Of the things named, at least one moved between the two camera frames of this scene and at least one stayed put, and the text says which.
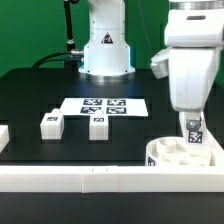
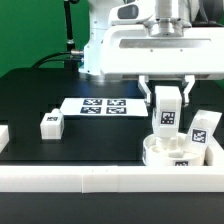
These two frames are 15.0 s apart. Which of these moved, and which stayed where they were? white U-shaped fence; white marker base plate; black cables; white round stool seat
Moved: white round stool seat
Stayed: white U-shaped fence; white marker base plate; black cables
